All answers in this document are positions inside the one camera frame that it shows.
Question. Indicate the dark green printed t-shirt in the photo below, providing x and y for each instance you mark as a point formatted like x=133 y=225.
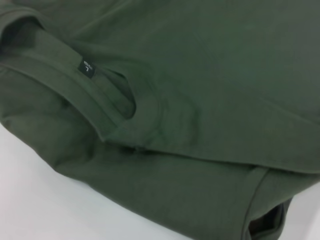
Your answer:
x=175 y=112

